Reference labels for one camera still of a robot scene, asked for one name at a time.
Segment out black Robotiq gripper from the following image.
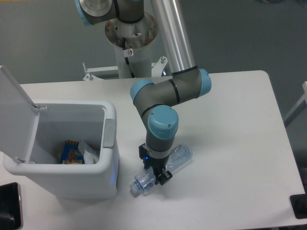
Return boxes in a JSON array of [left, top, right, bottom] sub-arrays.
[[139, 143, 173, 185]]

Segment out clear plastic bottle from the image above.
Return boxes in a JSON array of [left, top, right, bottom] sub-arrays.
[[130, 144, 193, 197]]

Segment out clear plastic wrapper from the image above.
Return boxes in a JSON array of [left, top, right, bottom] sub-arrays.
[[78, 141, 100, 164]]

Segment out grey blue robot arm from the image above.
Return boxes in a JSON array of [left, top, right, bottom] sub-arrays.
[[75, 0, 212, 185]]

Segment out white plastic trash can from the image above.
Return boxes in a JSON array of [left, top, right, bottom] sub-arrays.
[[0, 100, 119, 199]]

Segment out white trash can lid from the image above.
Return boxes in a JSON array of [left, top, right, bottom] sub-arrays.
[[0, 66, 39, 162]]

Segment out colourful snack package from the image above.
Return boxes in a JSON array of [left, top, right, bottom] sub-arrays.
[[59, 140, 84, 164]]

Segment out black device left corner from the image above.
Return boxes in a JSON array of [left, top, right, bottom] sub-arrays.
[[0, 182, 23, 230]]

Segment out black device corner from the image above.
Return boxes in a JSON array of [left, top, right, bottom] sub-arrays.
[[0, 182, 23, 230], [290, 194, 307, 219]]

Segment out black device right corner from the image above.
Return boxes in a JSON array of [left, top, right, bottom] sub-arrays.
[[290, 194, 307, 219]]

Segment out white table bracket middle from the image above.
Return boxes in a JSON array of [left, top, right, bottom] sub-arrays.
[[152, 56, 169, 77]]

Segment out white table leg bracket left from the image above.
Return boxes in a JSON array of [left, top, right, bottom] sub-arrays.
[[83, 62, 119, 81]]

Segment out black cable on pedestal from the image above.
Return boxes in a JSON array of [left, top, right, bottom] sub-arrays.
[[122, 37, 135, 79]]

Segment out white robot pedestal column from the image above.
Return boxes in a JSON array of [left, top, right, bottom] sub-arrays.
[[105, 13, 158, 79]]

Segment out white frame right edge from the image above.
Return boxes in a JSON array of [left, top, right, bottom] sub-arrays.
[[283, 81, 307, 127]]

